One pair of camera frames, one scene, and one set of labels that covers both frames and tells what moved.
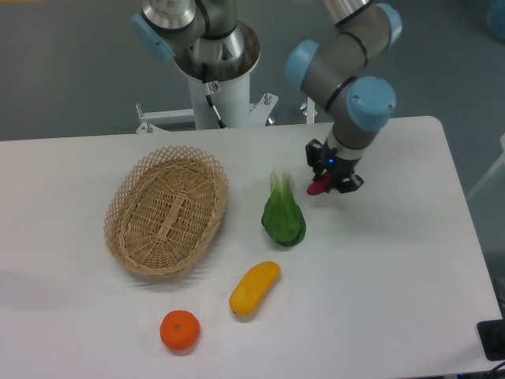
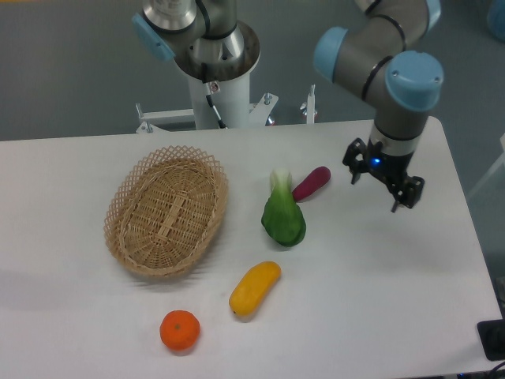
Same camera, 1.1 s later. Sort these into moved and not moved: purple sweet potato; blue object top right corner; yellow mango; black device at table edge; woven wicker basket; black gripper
Moved: black gripper; purple sweet potato
Not moved: black device at table edge; blue object top right corner; woven wicker basket; yellow mango
